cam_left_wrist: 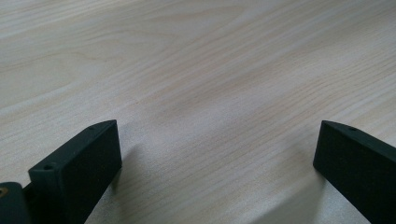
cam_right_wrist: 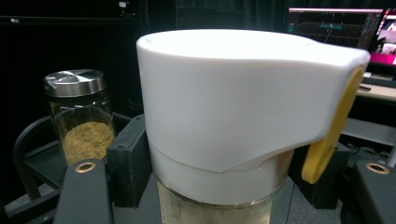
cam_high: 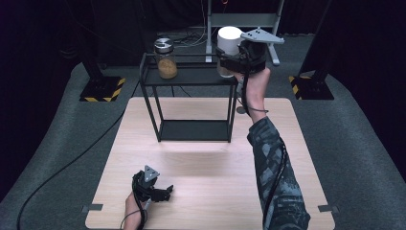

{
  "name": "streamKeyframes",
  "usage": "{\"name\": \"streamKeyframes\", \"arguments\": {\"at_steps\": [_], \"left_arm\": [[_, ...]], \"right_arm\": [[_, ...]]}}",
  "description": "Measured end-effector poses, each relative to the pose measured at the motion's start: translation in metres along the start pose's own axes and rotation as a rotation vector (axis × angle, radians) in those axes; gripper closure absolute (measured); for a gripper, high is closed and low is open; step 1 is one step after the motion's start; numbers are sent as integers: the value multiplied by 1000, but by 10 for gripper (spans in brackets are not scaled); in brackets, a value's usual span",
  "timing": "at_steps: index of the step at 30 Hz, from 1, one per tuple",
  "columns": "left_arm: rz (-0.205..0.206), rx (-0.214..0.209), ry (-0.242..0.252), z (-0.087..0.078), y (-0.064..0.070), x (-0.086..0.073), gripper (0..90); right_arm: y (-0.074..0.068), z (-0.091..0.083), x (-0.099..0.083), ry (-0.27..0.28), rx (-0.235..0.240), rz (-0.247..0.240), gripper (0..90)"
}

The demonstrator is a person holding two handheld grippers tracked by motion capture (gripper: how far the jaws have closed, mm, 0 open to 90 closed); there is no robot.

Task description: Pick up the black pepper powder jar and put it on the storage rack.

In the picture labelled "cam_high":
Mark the person's left hand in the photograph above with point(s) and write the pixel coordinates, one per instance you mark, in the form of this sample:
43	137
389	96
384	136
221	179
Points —
132	211

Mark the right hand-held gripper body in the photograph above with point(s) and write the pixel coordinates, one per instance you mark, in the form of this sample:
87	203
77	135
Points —
253	54

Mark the black metal two-tier rack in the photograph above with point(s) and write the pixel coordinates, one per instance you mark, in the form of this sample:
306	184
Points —
193	130

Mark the grey table edge bracket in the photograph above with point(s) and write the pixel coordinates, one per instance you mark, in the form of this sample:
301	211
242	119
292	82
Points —
328	208
92	208

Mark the white lidded spout jar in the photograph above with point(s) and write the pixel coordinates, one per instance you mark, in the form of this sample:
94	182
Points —
228	40

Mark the person's right hand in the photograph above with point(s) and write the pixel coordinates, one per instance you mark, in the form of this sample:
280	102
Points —
257	89

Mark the grey metal desk frame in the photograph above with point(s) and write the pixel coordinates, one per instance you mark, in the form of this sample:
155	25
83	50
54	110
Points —
245	19

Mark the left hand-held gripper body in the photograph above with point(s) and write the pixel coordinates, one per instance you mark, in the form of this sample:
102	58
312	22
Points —
143	190

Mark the black stand base striped corners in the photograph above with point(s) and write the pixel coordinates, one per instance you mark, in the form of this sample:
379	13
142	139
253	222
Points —
103	89
311	87

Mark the glass jar with brown powder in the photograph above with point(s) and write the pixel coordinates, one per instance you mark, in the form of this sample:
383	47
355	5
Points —
166	64

